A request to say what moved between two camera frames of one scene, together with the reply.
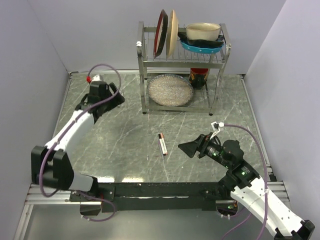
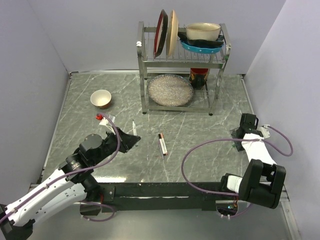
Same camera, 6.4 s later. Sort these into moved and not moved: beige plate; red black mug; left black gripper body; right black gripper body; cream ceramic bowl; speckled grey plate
Moved: left black gripper body; right black gripper body
Not moved: cream ceramic bowl; red black mug; beige plate; speckled grey plate
